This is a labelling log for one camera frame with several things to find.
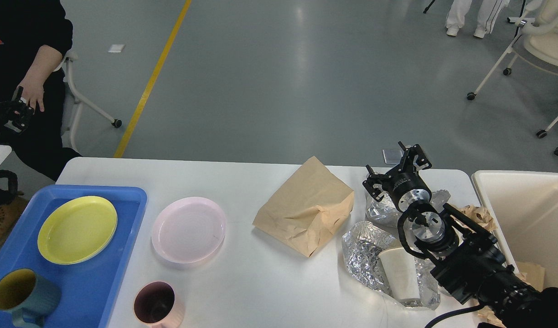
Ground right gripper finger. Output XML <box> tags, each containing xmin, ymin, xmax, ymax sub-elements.
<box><xmin>398</xmin><ymin>141</ymin><xmax>433</xmax><ymax>174</ymax></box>
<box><xmin>362</xmin><ymin>166</ymin><xmax>388</xmax><ymax>203</ymax></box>

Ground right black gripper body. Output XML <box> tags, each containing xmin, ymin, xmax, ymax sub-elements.
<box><xmin>382</xmin><ymin>169</ymin><xmax>432</xmax><ymax>212</ymax></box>

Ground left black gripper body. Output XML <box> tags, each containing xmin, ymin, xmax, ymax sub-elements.
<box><xmin>0</xmin><ymin>99</ymin><xmax>35</xmax><ymax>133</ymax></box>

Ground pink plate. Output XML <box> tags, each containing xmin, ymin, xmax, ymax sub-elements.
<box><xmin>150</xmin><ymin>197</ymin><xmax>227</xmax><ymax>265</ymax></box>

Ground pink mug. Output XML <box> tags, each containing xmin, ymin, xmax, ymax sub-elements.
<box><xmin>133</xmin><ymin>282</ymin><xmax>185</xmax><ymax>328</ymax></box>

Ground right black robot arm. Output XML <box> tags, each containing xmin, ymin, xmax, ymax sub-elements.
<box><xmin>362</xmin><ymin>142</ymin><xmax>558</xmax><ymax>328</ymax></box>

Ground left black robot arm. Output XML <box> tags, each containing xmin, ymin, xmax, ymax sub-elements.
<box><xmin>0</xmin><ymin>97</ymin><xmax>34</xmax><ymax>205</ymax></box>

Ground seated person's hand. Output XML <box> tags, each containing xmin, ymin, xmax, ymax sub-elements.
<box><xmin>17</xmin><ymin>72</ymin><xmax>45</xmax><ymax>113</ymax></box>

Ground grey floor plate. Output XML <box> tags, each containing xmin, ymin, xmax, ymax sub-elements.
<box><xmin>382</xmin><ymin>148</ymin><xmax>404</xmax><ymax>165</ymax></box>

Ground crumpled foil upper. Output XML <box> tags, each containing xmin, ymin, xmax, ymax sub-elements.
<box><xmin>366</xmin><ymin>190</ymin><xmax>442</xmax><ymax>228</ymax></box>

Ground crumpled foil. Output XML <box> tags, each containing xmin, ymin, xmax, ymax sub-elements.
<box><xmin>342</xmin><ymin>221</ymin><xmax>441</xmax><ymax>310</ymax></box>
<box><xmin>366</xmin><ymin>190</ymin><xmax>442</xmax><ymax>228</ymax></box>

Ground white chair left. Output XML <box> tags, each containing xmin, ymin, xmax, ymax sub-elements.
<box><xmin>57</xmin><ymin>50</ymin><xmax>122</xmax><ymax>151</ymax></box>

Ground crumpled foil lower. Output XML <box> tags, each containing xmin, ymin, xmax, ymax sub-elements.
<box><xmin>342</xmin><ymin>221</ymin><xmax>441</xmax><ymax>310</ymax></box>

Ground brown paper bag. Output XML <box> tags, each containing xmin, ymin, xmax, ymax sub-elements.
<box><xmin>253</xmin><ymin>156</ymin><xmax>355</xmax><ymax>257</ymax></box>

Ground seated person in black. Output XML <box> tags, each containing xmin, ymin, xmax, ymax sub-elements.
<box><xmin>0</xmin><ymin>0</ymin><xmax>79</xmax><ymax>181</ymax></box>

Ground white paper cup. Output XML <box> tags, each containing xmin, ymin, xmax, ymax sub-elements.
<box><xmin>379</xmin><ymin>248</ymin><xmax>420</xmax><ymax>307</ymax></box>

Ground crumpled brown paper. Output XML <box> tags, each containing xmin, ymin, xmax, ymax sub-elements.
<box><xmin>458</xmin><ymin>204</ymin><xmax>497</xmax><ymax>232</ymax></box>

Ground cream plastic bin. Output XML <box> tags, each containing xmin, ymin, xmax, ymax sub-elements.
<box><xmin>471</xmin><ymin>170</ymin><xmax>558</xmax><ymax>287</ymax></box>

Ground yellow plate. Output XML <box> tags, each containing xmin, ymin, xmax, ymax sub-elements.
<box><xmin>37</xmin><ymin>196</ymin><xmax>118</xmax><ymax>265</ymax></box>

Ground walking person white trousers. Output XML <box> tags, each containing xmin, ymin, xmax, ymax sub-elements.
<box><xmin>445</xmin><ymin>0</ymin><xmax>510</xmax><ymax>39</ymax></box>

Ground teal mug yellow inside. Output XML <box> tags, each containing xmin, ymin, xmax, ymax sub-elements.
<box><xmin>0</xmin><ymin>268</ymin><xmax>62</xmax><ymax>328</ymax></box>

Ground cream office chair right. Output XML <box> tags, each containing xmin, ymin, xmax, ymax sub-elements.
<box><xmin>466</xmin><ymin>0</ymin><xmax>558</xmax><ymax>100</ymax></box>

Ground blue plastic tray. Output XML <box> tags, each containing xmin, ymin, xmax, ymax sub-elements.
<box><xmin>0</xmin><ymin>185</ymin><xmax>147</xmax><ymax>328</ymax></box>

